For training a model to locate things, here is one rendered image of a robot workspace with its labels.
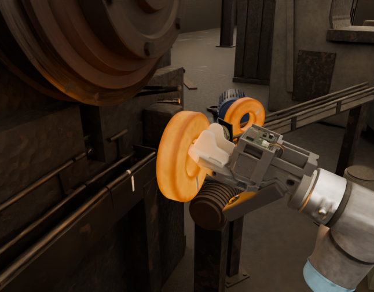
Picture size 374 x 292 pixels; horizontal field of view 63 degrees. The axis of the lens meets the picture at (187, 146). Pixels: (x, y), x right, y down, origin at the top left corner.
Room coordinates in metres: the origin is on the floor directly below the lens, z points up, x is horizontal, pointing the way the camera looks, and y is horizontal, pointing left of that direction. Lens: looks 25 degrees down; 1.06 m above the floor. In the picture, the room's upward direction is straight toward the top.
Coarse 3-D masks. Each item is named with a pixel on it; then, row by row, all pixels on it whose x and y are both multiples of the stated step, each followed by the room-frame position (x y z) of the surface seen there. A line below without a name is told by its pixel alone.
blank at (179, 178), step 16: (192, 112) 0.48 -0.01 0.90; (176, 128) 0.44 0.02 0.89; (192, 128) 0.46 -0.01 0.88; (160, 144) 0.43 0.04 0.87; (176, 144) 0.42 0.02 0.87; (160, 160) 0.41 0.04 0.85; (176, 160) 0.41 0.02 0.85; (192, 160) 0.50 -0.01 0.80; (160, 176) 0.41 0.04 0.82; (176, 176) 0.41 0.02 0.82; (192, 176) 0.46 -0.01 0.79; (176, 192) 0.41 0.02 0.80; (192, 192) 0.46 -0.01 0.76
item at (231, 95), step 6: (228, 90) 2.95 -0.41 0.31; (234, 90) 2.91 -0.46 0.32; (222, 96) 2.85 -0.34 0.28; (228, 96) 2.75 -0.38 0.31; (234, 96) 2.70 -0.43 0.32; (240, 96) 2.74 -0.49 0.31; (246, 96) 2.83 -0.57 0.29; (222, 102) 2.71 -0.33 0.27; (228, 102) 2.58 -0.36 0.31; (222, 108) 2.58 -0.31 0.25; (228, 108) 2.56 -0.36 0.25; (222, 114) 2.56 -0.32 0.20; (246, 114) 2.54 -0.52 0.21; (240, 120) 2.55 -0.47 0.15; (246, 120) 2.54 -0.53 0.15
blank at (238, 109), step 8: (232, 104) 0.98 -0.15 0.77; (240, 104) 0.96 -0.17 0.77; (248, 104) 0.97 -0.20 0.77; (256, 104) 0.99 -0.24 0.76; (232, 112) 0.95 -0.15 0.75; (240, 112) 0.96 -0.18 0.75; (248, 112) 1.01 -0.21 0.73; (256, 112) 0.99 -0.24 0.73; (264, 112) 1.01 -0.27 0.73; (224, 120) 0.96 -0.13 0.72; (232, 120) 0.94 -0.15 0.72; (256, 120) 0.99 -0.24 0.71; (264, 120) 1.01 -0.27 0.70; (240, 128) 0.96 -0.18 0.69
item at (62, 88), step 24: (0, 0) 0.42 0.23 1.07; (0, 24) 0.44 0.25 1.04; (24, 24) 0.44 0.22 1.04; (0, 48) 0.47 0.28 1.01; (24, 48) 0.43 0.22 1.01; (24, 72) 0.49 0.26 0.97; (48, 72) 0.46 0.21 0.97; (72, 96) 0.50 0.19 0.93; (96, 96) 0.55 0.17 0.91; (120, 96) 0.61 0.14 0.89
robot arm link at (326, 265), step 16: (320, 240) 0.39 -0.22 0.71; (320, 256) 0.36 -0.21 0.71; (336, 256) 0.34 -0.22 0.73; (352, 256) 0.32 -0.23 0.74; (304, 272) 0.37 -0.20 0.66; (320, 272) 0.35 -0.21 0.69; (336, 272) 0.33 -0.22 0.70; (352, 272) 0.32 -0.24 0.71; (320, 288) 0.34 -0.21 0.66; (336, 288) 0.33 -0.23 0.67; (352, 288) 0.33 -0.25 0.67
